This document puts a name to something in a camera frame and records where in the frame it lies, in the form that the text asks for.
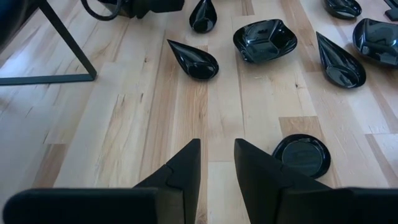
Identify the black round mini plate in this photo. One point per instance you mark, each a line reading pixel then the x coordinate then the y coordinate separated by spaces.
pixel 303 155

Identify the black table edge bracket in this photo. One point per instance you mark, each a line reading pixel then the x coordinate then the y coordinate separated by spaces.
pixel 391 11

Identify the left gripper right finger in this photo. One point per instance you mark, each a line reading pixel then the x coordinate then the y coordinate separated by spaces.
pixel 273 199

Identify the black perforated metal shelf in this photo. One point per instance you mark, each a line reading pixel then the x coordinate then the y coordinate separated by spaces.
pixel 72 43

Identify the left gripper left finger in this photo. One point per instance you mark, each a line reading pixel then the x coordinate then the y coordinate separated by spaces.
pixel 174 199

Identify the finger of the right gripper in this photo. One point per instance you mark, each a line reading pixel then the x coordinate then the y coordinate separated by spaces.
pixel 166 5

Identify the black rounded-square mini plate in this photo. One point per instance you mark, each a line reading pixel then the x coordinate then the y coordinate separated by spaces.
pixel 376 40
pixel 264 40

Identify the black teardrop mini plate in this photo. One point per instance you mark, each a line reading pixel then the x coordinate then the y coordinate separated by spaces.
pixel 203 15
pixel 342 9
pixel 342 68
pixel 199 63

